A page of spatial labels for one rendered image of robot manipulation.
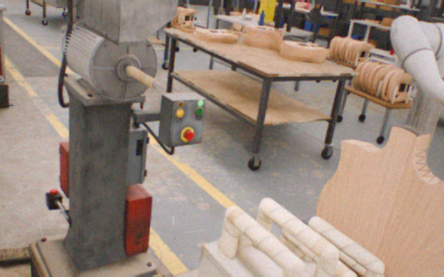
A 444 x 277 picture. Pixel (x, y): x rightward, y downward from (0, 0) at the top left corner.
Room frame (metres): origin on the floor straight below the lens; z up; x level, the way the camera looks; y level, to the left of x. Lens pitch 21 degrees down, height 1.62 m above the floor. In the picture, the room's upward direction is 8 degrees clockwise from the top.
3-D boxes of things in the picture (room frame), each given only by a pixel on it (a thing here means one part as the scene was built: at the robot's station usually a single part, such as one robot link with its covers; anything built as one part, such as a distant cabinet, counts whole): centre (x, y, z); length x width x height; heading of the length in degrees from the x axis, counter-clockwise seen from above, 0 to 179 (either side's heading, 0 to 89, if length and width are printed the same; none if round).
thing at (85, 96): (1.71, 0.50, 1.11); 0.36 x 0.24 x 0.04; 37
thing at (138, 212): (1.81, 0.38, 0.49); 0.25 x 0.12 x 0.37; 37
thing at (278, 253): (0.64, -0.10, 1.20); 0.20 x 0.03 x 0.03; 36
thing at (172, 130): (1.74, 0.22, 0.99); 0.24 x 0.21 x 0.26; 37
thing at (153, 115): (1.70, 0.27, 1.02); 0.19 x 0.04 x 0.04; 127
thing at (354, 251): (0.79, -0.29, 1.12); 0.20 x 0.03 x 0.03; 36
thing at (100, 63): (1.66, 0.46, 1.25); 0.41 x 0.27 x 0.26; 37
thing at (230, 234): (0.71, -0.05, 1.15); 0.03 x 0.03 x 0.09
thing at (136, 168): (1.80, 0.38, 0.93); 0.15 x 0.10 x 0.55; 37
